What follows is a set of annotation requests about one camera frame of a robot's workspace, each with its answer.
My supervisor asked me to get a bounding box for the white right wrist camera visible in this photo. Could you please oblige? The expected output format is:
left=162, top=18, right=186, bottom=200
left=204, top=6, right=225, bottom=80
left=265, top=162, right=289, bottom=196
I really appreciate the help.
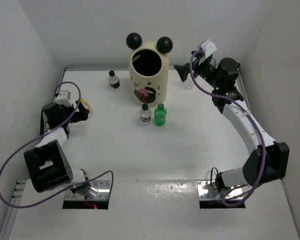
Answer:
left=199, top=39, right=217, bottom=59

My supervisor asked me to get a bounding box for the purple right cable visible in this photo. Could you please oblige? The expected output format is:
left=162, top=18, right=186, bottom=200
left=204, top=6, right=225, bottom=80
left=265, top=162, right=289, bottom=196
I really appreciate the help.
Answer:
left=189, top=49, right=267, bottom=208

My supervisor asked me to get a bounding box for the yellow cap orange bottle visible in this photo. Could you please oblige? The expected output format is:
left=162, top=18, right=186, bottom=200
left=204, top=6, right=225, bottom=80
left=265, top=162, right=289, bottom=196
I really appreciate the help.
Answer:
left=80, top=97, right=93, bottom=119

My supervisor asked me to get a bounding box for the cream bin with black ears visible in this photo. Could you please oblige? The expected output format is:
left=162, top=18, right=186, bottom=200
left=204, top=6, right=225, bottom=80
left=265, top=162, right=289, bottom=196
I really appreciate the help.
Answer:
left=126, top=32, right=173, bottom=108

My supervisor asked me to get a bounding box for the tall clear blue cap bottle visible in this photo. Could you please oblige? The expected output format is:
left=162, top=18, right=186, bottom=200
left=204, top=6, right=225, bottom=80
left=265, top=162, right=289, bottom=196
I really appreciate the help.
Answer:
left=183, top=76, right=194, bottom=90

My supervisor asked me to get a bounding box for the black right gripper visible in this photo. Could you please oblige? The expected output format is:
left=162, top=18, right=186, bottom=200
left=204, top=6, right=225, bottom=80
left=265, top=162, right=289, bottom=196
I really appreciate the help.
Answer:
left=174, top=50, right=222, bottom=90

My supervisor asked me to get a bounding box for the blue label clear bottle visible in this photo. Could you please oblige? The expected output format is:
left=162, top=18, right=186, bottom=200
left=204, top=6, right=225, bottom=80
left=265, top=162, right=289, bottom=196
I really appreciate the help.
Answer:
left=139, top=103, right=151, bottom=126

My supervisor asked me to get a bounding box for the black cap bottle near bin back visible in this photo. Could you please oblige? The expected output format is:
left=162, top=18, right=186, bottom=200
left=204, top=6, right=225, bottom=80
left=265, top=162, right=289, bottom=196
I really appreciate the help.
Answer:
left=108, top=70, right=121, bottom=90

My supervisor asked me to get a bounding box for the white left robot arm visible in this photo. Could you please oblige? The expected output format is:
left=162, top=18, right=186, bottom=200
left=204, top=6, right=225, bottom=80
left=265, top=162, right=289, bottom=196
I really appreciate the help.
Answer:
left=23, top=100, right=90, bottom=193

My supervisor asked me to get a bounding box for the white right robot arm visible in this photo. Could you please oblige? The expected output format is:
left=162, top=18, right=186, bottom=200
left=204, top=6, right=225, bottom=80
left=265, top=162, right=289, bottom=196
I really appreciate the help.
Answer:
left=174, top=55, right=290, bottom=192

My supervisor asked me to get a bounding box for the green plastic bottle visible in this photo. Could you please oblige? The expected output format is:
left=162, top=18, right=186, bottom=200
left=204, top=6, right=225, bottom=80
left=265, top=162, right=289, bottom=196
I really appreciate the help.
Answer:
left=154, top=103, right=167, bottom=126

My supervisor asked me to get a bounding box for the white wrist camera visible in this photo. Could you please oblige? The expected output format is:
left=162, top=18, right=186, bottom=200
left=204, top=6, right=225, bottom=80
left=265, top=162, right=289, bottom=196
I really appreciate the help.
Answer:
left=55, top=90, right=72, bottom=107
left=199, top=39, right=217, bottom=59

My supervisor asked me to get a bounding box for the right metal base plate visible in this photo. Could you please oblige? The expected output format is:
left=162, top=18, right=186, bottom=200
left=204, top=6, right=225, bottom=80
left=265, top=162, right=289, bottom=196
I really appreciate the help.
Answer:
left=197, top=180, right=244, bottom=202

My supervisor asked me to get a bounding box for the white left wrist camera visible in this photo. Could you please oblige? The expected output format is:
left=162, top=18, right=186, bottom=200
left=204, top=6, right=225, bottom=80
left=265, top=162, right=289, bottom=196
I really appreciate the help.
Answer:
left=55, top=90, right=72, bottom=107

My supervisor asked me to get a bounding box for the metal base plate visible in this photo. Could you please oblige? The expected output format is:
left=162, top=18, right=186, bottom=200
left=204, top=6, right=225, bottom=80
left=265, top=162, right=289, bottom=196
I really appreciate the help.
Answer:
left=64, top=180, right=111, bottom=201
left=197, top=180, right=244, bottom=202

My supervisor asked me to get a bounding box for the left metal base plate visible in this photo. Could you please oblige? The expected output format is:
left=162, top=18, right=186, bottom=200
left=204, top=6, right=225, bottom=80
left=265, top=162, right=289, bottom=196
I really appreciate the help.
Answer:
left=64, top=180, right=111, bottom=201

